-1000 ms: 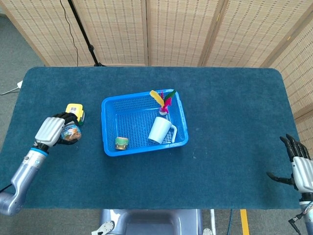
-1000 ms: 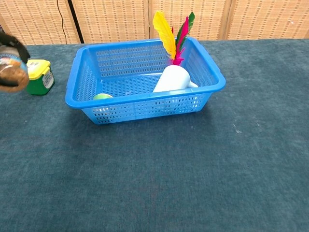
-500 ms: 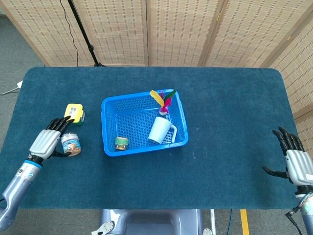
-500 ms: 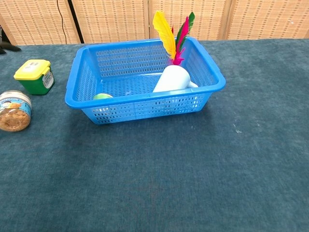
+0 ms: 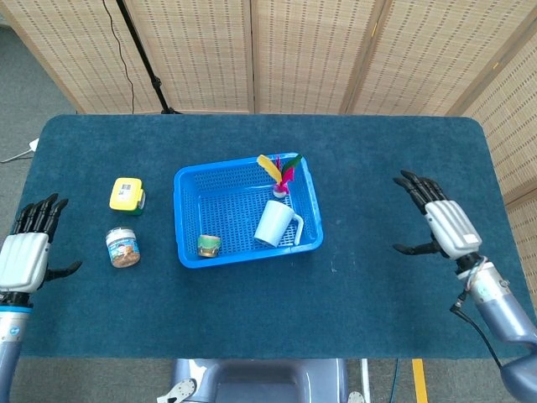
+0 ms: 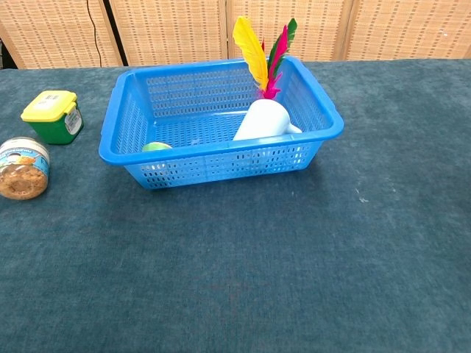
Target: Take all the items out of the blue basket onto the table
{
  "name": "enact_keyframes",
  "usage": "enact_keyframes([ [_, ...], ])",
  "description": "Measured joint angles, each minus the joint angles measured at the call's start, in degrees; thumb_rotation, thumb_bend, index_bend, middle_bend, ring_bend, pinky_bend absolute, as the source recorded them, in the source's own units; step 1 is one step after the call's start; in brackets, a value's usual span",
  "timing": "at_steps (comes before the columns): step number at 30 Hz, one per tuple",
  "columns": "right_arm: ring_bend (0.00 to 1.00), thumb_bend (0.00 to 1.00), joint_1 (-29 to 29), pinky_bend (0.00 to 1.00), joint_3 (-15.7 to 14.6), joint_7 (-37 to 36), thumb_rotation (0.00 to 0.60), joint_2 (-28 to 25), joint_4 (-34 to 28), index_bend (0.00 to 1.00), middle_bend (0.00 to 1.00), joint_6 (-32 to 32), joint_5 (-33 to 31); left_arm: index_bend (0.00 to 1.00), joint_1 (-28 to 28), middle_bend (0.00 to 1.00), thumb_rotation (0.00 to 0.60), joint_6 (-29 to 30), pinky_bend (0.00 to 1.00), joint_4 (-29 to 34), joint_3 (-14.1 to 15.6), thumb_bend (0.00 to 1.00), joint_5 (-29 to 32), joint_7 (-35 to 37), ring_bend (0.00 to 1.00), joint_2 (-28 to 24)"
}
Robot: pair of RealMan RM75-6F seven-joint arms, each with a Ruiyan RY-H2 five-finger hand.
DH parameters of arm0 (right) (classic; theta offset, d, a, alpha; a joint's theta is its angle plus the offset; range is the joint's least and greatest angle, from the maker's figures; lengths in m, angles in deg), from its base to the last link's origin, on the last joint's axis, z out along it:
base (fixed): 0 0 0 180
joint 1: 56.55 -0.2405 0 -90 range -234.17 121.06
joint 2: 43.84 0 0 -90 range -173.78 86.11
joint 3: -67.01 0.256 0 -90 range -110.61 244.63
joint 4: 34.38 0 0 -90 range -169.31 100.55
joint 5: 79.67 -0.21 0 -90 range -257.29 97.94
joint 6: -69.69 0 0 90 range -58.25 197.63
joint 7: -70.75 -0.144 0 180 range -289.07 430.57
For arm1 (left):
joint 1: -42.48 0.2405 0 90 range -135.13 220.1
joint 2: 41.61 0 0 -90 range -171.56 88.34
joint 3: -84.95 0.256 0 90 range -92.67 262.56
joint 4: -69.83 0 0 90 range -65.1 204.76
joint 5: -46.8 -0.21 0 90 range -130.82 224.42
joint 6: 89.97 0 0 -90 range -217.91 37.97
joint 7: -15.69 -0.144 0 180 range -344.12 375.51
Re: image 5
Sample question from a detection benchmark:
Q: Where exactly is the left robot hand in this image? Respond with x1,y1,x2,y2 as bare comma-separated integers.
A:
0,192,83,295

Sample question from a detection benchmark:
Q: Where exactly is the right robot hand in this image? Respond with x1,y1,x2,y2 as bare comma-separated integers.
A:
392,169,483,260

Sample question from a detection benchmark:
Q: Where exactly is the clear jar blue white label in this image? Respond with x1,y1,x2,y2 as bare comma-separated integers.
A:
105,227,142,269

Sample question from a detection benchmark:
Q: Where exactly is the green box yellow lid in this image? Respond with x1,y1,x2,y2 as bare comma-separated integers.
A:
108,176,147,217

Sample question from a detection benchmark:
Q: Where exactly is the colourful feather shuttlecock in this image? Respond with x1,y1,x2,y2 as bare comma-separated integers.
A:
256,153,303,198

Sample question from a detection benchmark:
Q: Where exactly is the white plastic mug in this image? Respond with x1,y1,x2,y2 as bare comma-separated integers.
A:
253,199,305,248

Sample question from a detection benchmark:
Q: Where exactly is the small green lidded can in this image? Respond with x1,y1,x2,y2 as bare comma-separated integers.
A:
196,233,222,258

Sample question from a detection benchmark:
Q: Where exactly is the white power adapter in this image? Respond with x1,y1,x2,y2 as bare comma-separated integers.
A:
0,137,41,164

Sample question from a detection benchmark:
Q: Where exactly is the yellow floor tape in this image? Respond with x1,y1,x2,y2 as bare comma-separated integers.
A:
411,359,429,403

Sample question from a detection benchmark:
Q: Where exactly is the dark blue table cloth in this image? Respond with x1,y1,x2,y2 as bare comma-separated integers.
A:
0,113,532,361

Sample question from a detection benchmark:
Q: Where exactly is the blue plastic basket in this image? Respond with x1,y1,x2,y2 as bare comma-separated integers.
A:
173,151,325,270

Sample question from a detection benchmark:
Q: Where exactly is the black tripod stand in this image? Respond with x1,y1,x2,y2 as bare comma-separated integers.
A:
115,0,184,116

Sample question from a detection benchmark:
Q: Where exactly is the grey robot torso base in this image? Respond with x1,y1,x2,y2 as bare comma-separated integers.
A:
157,358,366,403

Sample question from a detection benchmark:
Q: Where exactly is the bamboo folding screen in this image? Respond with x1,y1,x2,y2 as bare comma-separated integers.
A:
0,0,537,295

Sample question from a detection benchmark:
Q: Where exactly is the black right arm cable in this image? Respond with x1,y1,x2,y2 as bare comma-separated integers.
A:
448,300,504,370

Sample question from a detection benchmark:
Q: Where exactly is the thin black hanging cable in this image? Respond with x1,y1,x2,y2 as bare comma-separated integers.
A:
102,0,136,114

